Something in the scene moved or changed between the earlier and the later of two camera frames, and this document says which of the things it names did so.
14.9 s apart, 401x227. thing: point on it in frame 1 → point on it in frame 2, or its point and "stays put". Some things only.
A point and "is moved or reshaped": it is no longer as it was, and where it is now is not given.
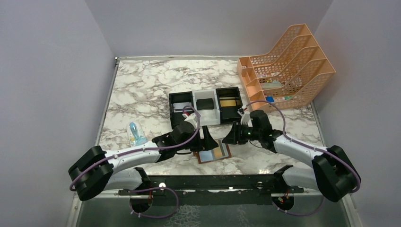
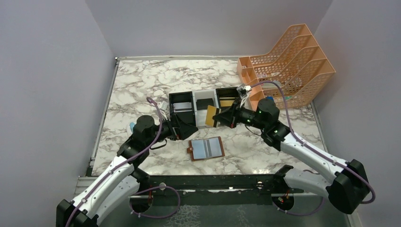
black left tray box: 178,101 stays put
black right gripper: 236,132 → 233,114
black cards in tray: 204,104 stays put
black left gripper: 203,138 → 175,128
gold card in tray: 228,103 stays put
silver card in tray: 178,107 stays put
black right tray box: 230,102 stays put
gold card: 217,152 → 211,111
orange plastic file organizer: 291,74 stays put
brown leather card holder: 222,152 is moved or reshaped
